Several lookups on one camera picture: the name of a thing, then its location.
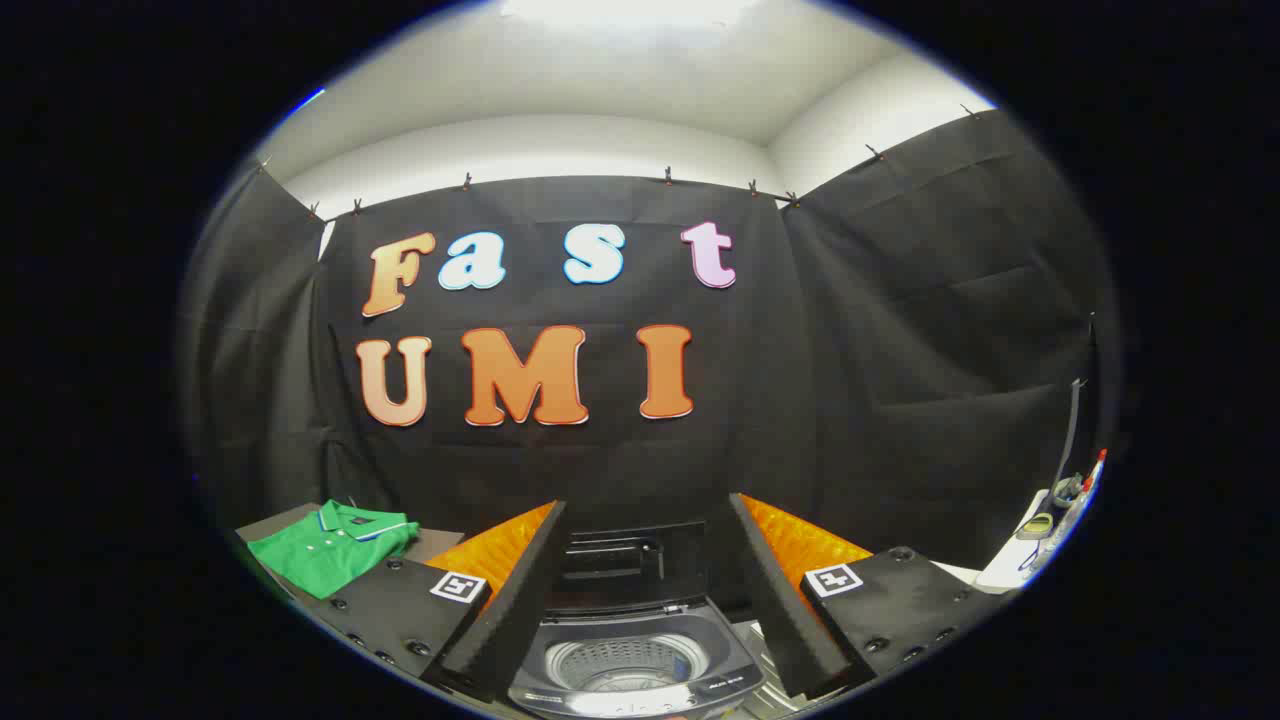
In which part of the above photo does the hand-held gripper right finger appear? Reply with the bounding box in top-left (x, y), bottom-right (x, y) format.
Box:
top-left (728, 492), bottom-right (1011, 701)

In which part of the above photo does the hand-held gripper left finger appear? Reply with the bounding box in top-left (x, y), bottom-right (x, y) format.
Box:
top-left (305, 500), bottom-right (568, 704)

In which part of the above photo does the grey washing machine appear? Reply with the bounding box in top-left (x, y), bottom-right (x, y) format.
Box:
top-left (507, 598), bottom-right (769, 720)

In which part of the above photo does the green polo shirt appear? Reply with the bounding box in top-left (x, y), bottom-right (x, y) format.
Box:
top-left (247, 499), bottom-right (420, 601)

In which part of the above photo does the black backdrop cloth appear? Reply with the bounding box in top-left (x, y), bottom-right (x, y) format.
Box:
top-left (178, 108), bottom-right (1121, 601)

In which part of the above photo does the grey hanging strap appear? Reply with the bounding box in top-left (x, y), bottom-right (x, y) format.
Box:
top-left (1050, 378), bottom-right (1088, 491)

